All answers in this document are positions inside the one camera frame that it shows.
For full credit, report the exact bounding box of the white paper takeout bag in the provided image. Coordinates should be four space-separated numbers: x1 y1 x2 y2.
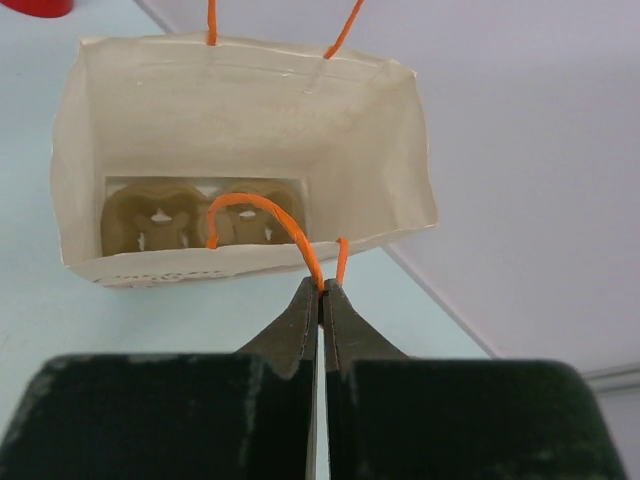
48 0 440 292

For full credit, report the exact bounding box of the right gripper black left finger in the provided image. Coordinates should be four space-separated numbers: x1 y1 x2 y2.
1 279 320 479

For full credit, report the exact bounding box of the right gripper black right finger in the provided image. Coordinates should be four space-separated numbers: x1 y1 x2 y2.
322 280 627 479

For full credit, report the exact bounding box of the brown pulp cup carrier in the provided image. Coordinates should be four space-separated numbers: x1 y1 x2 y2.
101 178 306 256

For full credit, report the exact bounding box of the red plastic cup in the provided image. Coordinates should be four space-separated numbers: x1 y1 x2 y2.
1 0 74 18

